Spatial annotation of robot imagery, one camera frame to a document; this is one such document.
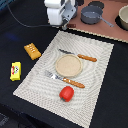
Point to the beige bowl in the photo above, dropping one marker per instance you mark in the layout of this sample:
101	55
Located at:
123	14

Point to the orange waffle cracker block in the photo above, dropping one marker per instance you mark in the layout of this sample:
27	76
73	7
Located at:
32	51

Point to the brown sausage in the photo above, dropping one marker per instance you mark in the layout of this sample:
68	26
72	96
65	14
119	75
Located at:
71	25

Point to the woven beige placemat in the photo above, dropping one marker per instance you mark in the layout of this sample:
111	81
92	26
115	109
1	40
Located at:
44	91

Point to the wooden handled fork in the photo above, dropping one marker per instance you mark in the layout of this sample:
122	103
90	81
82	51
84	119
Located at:
54	76

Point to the black stove burner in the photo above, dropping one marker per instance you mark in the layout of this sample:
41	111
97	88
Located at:
96	3

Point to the yellow butter box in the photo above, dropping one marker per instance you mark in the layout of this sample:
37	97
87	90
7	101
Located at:
15	71

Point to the round wooden plate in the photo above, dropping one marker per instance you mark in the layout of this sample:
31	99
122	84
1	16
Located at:
68	65

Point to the red toy tomato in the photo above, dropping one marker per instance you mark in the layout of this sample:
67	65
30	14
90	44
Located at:
66	93

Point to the pink stovetop board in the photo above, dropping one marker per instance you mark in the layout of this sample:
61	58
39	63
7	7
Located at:
110	12

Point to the grey saucepan with handle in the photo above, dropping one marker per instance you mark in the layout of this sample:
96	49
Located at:
91	14

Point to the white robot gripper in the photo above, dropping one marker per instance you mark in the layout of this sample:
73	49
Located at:
60	12

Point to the wooden handled knife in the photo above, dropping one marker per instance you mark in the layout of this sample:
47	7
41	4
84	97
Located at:
80	55

